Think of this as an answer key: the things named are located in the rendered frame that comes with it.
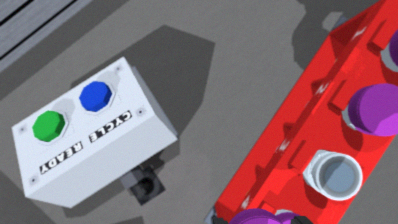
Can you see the white tube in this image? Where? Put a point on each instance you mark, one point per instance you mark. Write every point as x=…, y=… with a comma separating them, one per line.
x=335, y=175

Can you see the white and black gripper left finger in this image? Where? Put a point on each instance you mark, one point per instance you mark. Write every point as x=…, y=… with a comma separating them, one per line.
x=219, y=221

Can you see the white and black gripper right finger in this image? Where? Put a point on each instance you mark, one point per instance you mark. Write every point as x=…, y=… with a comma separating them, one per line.
x=300, y=220

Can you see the white push-button control box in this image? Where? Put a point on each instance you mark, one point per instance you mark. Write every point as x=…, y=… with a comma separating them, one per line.
x=83, y=142

